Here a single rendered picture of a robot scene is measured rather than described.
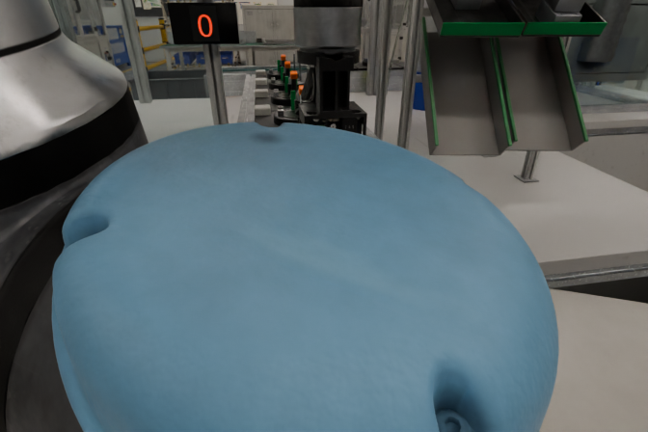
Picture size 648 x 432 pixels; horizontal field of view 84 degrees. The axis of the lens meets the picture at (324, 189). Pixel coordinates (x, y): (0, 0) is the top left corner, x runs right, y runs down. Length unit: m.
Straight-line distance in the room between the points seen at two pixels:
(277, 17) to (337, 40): 7.58
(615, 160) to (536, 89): 1.04
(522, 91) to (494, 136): 0.14
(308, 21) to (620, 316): 0.55
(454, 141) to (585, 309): 0.33
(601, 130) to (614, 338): 1.24
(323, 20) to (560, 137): 0.56
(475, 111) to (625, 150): 1.18
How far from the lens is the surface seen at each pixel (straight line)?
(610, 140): 1.80
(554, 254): 0.72
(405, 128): 0.79
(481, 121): 0.75
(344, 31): 0.41
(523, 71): 0.88
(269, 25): 7.99
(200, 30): 0.77
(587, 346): 0.57
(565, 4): 0.77
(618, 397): 0.54
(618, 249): 0.80
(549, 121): 0.84
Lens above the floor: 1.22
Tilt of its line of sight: 26 degrees down
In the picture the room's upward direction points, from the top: straight up
